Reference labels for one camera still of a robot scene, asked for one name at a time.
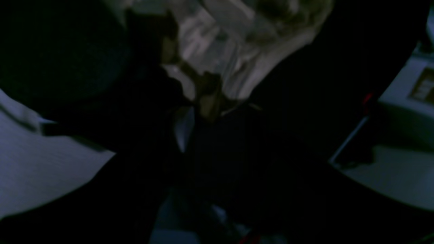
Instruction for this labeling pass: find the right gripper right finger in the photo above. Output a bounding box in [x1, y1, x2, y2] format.
[203, 108, 339, 244]

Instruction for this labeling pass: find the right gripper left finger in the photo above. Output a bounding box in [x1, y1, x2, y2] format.
[102, 106, 195, 244]

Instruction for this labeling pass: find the camouflage t-shirt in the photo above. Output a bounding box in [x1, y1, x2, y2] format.
[102, 0, 336, 119]

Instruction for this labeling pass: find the black table cloth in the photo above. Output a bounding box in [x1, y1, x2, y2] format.
[1, 0, 433, 244]

